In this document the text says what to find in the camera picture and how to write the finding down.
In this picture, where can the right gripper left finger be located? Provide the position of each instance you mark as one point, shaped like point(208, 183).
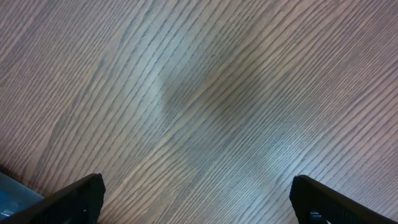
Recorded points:
point(80, 202)

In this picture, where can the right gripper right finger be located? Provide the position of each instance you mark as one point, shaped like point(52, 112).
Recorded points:
point(314, 202)

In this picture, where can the clear plastic storage bin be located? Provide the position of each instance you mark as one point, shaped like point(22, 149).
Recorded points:
point(15, 197)

